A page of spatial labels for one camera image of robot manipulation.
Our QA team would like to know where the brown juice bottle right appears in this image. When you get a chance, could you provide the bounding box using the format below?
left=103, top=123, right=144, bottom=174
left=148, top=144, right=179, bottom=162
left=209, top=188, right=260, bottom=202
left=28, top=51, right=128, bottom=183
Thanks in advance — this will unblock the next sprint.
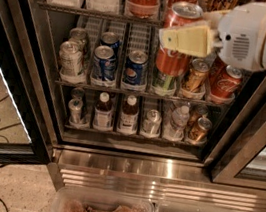
left=118, top=95, right=139, bottom=135

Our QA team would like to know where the white silver can rear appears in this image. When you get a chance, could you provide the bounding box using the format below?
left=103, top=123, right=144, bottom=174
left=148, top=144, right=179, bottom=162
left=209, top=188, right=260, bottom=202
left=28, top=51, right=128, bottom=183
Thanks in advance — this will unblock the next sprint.
left=69, top=27, right=90, bottom=56

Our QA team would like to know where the silver can bottom left rear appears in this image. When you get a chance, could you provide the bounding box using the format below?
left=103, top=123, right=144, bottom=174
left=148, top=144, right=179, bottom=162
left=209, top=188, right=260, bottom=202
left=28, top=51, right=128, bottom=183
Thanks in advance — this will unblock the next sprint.
left=71, top=87, right=86, bottom=101

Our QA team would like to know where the blue pepsi can left front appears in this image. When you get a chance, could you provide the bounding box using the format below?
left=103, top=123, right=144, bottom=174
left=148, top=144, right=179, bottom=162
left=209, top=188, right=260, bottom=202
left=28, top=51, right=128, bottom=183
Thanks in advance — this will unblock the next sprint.
left=92, top=45, right=117, bottom=82

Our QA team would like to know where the brown juice bottle left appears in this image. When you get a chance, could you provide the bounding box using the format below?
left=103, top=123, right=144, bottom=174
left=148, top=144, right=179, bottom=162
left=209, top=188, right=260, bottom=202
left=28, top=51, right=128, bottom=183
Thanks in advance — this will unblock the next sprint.
left=94, top=92, right=113, bottom=129

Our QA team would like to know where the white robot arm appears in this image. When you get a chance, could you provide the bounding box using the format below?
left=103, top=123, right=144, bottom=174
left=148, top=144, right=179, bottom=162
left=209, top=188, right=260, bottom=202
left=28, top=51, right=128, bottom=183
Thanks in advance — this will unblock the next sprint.
left=159, top=2, right=266, bottom=72

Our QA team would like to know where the green can front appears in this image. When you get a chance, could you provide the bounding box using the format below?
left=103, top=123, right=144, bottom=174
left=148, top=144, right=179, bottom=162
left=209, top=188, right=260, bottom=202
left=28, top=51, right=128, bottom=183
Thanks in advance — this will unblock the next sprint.
left=152, top=69, right=176, bottom=90

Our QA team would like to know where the silver can bottom middle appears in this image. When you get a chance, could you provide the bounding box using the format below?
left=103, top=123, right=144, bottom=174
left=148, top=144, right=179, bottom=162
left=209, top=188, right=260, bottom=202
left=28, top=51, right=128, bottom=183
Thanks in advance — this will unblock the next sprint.
left=142, top=109, right=162, bottom=135

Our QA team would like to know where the blue pepsi can middle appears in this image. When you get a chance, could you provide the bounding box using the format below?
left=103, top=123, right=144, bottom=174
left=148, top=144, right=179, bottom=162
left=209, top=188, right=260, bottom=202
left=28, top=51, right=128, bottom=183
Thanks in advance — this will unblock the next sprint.
left=123, top=50, right=148, bottom=86

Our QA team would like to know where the white silver can front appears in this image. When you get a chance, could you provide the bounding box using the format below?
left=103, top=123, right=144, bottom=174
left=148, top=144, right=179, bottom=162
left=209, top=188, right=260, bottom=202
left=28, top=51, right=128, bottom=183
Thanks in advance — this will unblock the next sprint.
left=59, top=40, right=85, bottom=83

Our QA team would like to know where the white silver can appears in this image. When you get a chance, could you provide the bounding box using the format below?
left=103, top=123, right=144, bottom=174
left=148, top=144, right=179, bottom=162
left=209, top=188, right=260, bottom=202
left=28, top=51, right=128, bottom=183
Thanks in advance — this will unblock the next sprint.
left=59, top=40, right=85, bottom=83
left=69, top=27, right=90, bottom=56

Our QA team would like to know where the right glass fridge door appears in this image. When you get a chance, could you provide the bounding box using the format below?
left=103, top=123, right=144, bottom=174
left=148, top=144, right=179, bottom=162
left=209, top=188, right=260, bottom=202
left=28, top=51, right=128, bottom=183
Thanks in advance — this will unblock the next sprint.
left=210, top=64, right=266, bottom=192

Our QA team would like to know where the clear water bottle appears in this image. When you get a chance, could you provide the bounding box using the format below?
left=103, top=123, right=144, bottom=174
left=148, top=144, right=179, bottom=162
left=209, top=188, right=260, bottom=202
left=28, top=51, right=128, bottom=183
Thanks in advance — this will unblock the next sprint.
left=165, top=105, right=190, bottom=141

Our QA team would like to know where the stainless steel fridge cabinet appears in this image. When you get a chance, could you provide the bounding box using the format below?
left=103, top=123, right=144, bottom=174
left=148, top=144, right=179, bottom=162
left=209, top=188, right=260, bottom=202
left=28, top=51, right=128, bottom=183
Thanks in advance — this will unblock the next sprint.
left=0, top=0, right=266, bottom=212

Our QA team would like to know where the silver can bottom left front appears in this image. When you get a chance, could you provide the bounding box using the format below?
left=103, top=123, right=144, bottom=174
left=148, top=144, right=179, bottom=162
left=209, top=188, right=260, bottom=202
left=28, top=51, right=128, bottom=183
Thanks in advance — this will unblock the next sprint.
left=68, top=98, right=85, bottom=124

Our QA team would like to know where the clear bin with pink wrap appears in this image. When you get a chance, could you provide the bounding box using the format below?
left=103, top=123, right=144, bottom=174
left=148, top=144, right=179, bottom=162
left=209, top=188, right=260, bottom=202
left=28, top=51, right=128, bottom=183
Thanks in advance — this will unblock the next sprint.
left=50, top=186, right=154, bottom=212

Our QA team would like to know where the blue pepsi can left rear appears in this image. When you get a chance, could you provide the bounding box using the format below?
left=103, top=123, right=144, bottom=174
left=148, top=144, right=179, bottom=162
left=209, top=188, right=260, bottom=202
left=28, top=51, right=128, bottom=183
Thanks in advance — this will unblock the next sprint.
left=100, top=31, right=120, bottom=54

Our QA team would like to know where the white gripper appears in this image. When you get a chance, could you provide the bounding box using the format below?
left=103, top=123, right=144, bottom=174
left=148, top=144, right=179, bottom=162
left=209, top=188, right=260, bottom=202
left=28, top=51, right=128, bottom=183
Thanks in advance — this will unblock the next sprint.
left=159, top=2, right=266, bottom=71

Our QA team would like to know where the gold can middle shelf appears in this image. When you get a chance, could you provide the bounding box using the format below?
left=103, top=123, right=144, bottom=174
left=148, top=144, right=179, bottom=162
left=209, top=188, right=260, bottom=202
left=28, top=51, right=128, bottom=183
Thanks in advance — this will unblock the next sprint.
left=182, top=58, right=210, bottom=93

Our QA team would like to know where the blue pepsi can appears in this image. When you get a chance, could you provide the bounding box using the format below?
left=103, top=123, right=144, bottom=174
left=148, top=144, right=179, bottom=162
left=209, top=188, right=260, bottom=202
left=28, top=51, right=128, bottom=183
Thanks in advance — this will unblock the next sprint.
left=92, top=45, right=117, bottom=82
left=123, top=50, right=148, bottom=86
left=100, top=31, right=120, bottom=54

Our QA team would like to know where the red coke can front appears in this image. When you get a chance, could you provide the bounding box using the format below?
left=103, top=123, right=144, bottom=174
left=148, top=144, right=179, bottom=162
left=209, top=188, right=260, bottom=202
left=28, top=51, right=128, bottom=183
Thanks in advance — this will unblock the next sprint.
left=211, top=65, right=243, bottom=98

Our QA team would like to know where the brown juice bottle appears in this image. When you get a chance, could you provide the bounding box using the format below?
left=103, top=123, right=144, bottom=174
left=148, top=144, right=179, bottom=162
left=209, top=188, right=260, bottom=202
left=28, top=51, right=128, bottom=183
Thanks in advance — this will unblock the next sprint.
left=94, top=92, right=113, bottom=129
left=118, top=95, right=139, bottom=135

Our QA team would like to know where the gold can bottom rear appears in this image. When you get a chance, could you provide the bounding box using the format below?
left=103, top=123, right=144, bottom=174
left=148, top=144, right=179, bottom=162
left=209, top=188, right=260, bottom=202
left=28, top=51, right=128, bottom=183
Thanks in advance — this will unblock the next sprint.
left=188, top=104, right=208, bottom=128

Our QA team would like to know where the open glass fridge door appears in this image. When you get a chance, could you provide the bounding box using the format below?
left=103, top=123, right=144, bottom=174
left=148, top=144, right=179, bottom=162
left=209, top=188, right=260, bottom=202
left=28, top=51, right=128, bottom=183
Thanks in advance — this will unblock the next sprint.
left=0, top=0, right=54, bottom=165

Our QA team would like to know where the gold can bottom front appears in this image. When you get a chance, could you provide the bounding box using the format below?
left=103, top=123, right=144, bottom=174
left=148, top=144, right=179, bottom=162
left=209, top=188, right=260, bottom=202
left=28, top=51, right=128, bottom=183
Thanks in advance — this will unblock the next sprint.
left=188, top=117, right=212, bottom=142

